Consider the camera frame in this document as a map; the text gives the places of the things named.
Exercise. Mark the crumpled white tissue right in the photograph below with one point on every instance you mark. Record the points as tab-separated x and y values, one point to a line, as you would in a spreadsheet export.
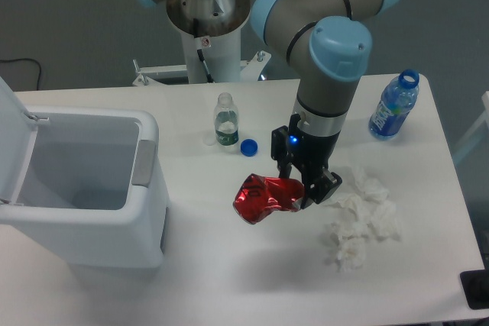
384	221

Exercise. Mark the crumpled white tissue lower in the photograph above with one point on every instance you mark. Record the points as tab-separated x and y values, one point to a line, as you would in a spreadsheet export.
349	253

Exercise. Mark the crumpled white tissue left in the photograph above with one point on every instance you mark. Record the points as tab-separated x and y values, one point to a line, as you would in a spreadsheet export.
354	216

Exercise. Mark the white trash can lid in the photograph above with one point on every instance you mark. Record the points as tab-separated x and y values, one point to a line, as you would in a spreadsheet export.
19	130

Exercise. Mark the blue plastic bottle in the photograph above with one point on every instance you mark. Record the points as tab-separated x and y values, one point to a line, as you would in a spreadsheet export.
396	102

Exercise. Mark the clear plastic bottle green label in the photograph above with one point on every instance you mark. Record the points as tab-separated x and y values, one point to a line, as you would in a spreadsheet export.
226	118

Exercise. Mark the white trash can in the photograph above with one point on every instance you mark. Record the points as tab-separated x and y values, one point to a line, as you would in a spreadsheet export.
100	197

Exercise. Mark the crumpled white tissue upper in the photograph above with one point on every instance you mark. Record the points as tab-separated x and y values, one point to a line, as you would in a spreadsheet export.
370	187

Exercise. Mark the crumpled white tissue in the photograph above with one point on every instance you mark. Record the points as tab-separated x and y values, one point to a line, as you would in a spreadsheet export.
349	253
354	216
384	221
370	187

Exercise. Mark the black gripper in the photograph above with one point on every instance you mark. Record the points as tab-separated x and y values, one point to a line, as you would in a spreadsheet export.
311	155

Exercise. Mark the white frame at right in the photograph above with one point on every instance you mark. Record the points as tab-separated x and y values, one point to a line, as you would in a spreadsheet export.
474	134

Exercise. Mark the black device at edge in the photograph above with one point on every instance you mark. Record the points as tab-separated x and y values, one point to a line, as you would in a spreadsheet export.
475	287

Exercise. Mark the blue bottle cap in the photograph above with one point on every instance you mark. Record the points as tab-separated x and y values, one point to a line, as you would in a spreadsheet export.
249	147

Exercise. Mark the crushed red can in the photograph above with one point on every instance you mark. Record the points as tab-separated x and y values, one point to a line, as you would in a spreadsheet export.
260	196

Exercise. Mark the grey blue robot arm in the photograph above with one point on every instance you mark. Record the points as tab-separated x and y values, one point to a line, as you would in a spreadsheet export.
324	41

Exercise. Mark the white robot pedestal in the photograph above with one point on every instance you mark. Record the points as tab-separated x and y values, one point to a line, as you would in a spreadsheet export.
210	32

